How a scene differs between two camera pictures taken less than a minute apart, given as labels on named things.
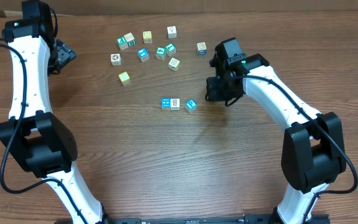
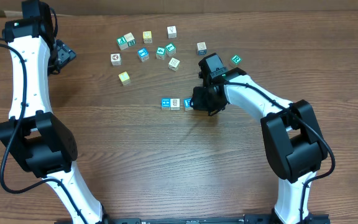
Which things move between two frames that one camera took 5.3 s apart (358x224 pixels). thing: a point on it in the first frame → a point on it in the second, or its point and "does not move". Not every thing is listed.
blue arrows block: x=166 y=104 does not move
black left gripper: x=66 y=54 does not move
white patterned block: x=174 y=104 does not move
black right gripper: x=215 y=94 → x=200 y=104
